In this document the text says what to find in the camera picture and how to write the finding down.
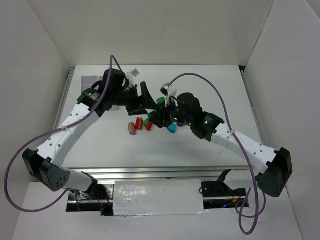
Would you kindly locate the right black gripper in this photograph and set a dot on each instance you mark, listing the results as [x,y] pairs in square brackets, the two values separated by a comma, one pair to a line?
[162,115]

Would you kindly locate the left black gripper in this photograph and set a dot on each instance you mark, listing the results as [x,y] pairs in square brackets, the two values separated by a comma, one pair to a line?
[135,99]

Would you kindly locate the green red rounded lego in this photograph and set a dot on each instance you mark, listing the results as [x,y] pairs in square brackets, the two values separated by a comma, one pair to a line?
[147,124]

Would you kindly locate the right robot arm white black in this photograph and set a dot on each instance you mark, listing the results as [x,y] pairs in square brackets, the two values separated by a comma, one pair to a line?
[274,166]

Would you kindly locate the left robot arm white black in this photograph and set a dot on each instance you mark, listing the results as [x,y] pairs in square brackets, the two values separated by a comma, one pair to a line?
[45,163]

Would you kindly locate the green square lego brick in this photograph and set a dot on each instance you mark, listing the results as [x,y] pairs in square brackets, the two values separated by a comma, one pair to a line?
[161,100]

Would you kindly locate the red brown lego brick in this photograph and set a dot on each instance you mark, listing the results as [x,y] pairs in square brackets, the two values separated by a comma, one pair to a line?
[139,123]

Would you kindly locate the teal rounded lego brick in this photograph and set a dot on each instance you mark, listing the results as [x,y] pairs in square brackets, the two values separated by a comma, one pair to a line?
[172,128]

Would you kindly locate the purple top brown lego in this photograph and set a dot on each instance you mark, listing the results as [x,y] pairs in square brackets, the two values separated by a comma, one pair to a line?
[132,129]

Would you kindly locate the white divided container right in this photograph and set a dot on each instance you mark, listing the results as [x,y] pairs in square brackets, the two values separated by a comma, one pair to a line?
[114,108]

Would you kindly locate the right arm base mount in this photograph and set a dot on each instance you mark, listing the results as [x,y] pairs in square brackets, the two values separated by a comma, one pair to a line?
[217,195]

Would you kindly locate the side aluminium rail right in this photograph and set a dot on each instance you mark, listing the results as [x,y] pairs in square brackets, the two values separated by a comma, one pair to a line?
[253,109]

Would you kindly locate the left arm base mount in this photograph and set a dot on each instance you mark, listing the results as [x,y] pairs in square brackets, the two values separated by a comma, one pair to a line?
[101,201]

